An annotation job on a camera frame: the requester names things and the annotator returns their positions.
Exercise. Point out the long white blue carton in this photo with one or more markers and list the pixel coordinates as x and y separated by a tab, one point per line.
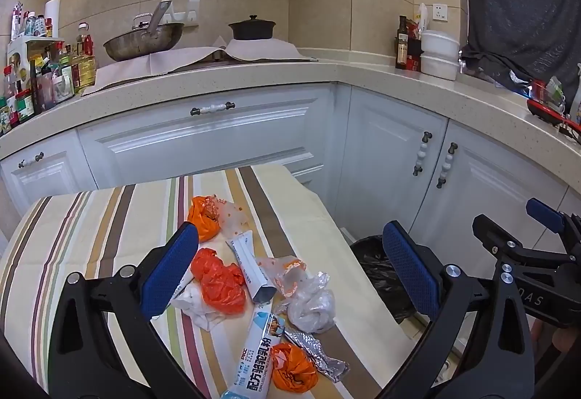
249	265

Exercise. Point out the white squeeze bottle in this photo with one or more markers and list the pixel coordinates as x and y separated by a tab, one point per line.
424	17

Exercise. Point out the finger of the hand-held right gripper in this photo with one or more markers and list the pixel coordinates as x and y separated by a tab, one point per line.
499	240
542	210

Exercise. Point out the white paper wrapper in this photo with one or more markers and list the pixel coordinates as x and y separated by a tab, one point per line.
197	308

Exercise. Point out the striped tablecloth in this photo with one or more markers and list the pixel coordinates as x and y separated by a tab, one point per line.
113	244

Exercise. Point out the crumpled clear plastic bag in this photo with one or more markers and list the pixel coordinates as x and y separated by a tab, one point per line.
313	308

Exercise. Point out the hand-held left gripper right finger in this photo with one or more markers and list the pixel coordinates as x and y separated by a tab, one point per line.
408	272

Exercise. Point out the translucent orange-dotted plastic bag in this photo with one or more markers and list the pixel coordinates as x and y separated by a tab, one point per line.
236	217

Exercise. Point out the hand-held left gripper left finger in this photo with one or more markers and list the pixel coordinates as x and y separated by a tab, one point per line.
174	265

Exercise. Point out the red tray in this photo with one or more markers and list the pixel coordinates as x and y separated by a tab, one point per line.
544	110

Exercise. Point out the dark sauce bottle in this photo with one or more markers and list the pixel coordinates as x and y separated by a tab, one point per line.
401	44

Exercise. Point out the paper towel roll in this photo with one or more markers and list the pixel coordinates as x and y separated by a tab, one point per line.
52	19

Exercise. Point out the clear bag with orange print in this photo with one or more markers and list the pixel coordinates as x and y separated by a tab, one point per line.
288	276

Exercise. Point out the red-orange plastic bag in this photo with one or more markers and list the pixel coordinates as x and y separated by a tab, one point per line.
220	285

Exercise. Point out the bin with black liner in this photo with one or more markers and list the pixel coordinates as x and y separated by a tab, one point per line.
372	262

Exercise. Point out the beige stove cover cloth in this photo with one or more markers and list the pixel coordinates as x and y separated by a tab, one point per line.
254	50

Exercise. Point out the blue white powder sachet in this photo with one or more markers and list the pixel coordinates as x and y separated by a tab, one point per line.
256	358

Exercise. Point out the white spice rack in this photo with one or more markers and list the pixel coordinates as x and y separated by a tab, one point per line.
41	41

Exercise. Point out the red seasoning box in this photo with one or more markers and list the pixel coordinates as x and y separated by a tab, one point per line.
414	47

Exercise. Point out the white wall socket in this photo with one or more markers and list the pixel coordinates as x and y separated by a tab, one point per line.
439	11
194	10

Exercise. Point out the white lidded container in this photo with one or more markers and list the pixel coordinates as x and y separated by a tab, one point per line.
439	42
438	67

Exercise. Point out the silver foil wrapper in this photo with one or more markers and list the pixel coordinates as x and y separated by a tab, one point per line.
320	351

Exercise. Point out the metal wok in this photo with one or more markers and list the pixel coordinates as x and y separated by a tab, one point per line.
143	44

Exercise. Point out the small orange printed bag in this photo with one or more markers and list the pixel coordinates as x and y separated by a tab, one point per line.
293	369

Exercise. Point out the group of condiment bottles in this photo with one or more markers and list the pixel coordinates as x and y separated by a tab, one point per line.
50	76

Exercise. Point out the black lidded pot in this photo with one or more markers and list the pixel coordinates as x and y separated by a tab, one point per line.
252	29

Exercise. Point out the orange plastic bag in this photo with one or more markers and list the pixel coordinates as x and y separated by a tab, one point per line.
202	219

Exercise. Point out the white kitchen cabinet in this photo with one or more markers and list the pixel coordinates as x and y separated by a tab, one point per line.
272	126

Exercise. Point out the person's right hand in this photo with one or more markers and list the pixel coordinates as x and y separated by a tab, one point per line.
563	342

